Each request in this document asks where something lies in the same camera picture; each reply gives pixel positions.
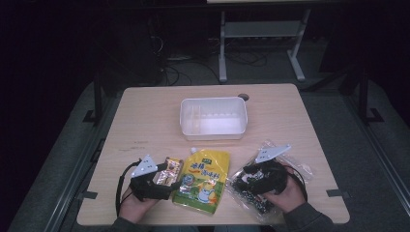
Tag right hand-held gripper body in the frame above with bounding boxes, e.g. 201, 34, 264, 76
253, 143, 292, 195

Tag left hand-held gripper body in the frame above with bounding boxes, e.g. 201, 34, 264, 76
129, 154, 172, 202

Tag small gold snack packet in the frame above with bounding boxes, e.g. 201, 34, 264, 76
153, 156, 185, 188

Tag clear bag of dark seaweed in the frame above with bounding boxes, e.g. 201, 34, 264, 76
224, 139, 315, 225

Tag yellow spout pouch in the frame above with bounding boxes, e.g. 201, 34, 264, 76
171, 147, 231, 216

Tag white plastic container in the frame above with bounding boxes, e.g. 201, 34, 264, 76
179, 96, 249, 142

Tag person's left hand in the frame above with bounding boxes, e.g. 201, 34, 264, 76
119, 188, 161, 224

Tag person's right hand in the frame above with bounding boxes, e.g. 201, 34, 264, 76
262, 173, 308, 215

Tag black tape strip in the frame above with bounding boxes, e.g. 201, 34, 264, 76
78, 190, 99, 200
326, 188, 351, 199

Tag black metal stand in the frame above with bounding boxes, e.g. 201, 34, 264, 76
81, 71, 104, 126
357, 68, 385, 126

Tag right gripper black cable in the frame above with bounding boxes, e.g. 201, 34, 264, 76
283, 163, 309, 203

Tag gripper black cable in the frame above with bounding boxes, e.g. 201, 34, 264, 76
114, 159, 143, 218
283, 163, 309, 203

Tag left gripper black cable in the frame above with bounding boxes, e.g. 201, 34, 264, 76
114, 159, 143, 218

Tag black floor cables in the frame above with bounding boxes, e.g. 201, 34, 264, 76
148, 18, 269, 87

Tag white metal desk frame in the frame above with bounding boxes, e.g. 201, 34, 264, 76
206, 0, 343, 83

